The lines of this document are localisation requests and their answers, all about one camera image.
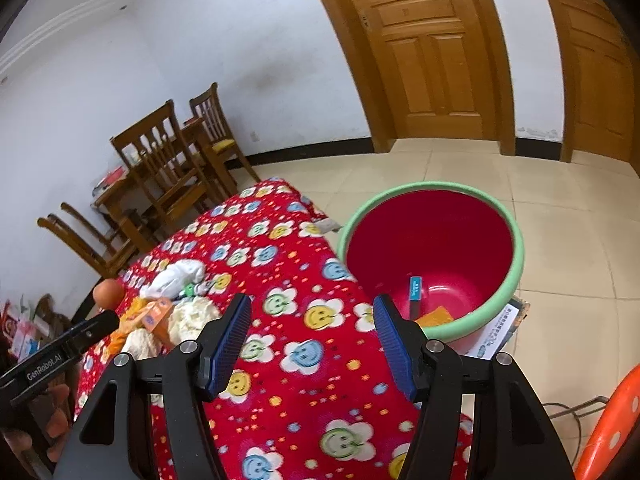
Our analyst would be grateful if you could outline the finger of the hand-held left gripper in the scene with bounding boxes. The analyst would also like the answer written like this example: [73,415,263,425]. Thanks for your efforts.
[69,309,121,357]

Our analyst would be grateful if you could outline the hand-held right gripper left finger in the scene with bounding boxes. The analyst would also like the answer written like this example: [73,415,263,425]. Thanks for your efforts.
[52,293,252,480]

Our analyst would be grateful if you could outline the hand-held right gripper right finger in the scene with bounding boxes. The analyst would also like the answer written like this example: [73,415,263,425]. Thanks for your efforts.
[372,293,576,480]

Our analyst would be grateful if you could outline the yellow foam fruit net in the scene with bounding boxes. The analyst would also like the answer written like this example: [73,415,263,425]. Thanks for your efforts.
[122,299,149,331]

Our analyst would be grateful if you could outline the red basin with green rim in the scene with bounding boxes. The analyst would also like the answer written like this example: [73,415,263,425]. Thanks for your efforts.
[336,181,525,343]

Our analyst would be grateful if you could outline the brown egg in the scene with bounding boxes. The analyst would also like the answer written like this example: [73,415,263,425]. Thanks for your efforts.
[93,280,125,310]

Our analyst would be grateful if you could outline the pile of colourful boxes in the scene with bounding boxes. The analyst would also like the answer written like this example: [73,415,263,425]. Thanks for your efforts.
[0,299,57,362]

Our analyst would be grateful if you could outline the small blue box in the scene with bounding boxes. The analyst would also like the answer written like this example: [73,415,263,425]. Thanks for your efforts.
[407,276,424,319]

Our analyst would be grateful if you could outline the wooden curved-back chair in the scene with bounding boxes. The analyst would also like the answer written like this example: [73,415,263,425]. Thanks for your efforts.
[60,202,143,251]
[37,214,132,279]

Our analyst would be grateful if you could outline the red flower-print blanket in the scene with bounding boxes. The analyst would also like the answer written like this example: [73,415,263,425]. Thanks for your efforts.
[75,177,473,480]

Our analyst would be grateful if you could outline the white crumpled tissue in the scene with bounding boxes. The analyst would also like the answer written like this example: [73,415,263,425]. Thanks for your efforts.
[139,259,207,299]

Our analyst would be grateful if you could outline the wooden slat-back chair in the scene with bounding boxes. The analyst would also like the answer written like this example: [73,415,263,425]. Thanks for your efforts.
[110,100,217,222]

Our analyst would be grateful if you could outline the wooden chair with yellow cushion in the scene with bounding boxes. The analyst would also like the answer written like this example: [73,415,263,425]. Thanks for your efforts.
[188,82,262,197]

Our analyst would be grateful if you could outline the orange dotted plastic stool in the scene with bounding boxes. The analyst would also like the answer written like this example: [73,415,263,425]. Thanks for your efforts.
[574,364,640,480]

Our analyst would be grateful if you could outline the wooden panel door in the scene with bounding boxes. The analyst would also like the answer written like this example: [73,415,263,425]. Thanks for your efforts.
[300,0,517,157]
[531,0,640,177]

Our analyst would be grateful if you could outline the grey cable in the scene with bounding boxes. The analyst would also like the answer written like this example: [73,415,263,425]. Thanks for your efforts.
[541,395,612,463]

